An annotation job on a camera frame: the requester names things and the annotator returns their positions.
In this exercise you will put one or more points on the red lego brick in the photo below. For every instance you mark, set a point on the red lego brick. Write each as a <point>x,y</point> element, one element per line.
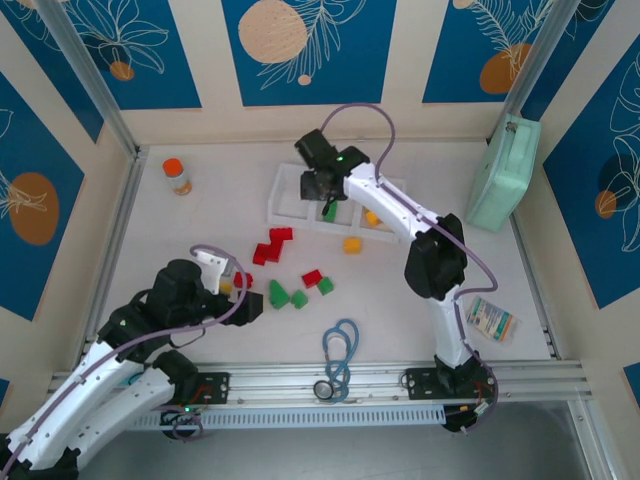
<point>243,281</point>
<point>265,253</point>
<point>311,279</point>

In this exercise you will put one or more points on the red and yellow toy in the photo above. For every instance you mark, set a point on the red and yellow toy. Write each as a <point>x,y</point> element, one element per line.
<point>281,236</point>

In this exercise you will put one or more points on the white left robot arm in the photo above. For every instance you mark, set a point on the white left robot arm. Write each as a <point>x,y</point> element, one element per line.
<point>60,400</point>

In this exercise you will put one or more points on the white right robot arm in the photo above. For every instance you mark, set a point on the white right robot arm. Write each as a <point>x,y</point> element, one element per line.
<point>445,325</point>

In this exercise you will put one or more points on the white divided container tray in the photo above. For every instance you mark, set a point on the white divided container tray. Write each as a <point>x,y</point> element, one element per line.
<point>290,197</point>

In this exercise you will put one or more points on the yellow lego brick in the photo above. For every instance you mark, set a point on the yellow lego brick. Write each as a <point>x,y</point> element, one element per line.
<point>352,246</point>
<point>372,218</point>

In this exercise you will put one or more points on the green curved lego brick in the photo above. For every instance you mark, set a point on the green curved lego brick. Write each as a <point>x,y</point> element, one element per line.
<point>278,296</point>

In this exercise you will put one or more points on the orange capped pill bottle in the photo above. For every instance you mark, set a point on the orange capped pill bottle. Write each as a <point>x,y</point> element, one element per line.
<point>177,177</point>

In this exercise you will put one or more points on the blue stethoscope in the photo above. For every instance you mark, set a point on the blue stethoscope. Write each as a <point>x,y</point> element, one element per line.
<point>322,389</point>

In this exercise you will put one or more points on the mint green zip case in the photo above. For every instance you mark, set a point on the mint green zip case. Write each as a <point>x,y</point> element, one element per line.
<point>505,175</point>

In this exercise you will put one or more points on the plastic wrapped packet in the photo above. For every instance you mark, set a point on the plastic wrapped packet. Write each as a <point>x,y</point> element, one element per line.
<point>491,320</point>

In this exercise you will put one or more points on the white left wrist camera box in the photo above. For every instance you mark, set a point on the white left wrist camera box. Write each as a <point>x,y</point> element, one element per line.
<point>212,262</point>

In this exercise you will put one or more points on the aluminium side rail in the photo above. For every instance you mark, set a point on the aluminium side rail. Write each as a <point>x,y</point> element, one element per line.
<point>540,300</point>
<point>117,225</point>

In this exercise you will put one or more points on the wide aluminium base rail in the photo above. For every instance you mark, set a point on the wide aluminium base rail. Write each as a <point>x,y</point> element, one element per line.
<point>280,382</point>

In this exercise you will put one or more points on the aluminium frame post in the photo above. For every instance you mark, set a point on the aluminium frame post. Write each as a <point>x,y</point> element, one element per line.
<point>90,75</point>
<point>535,60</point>

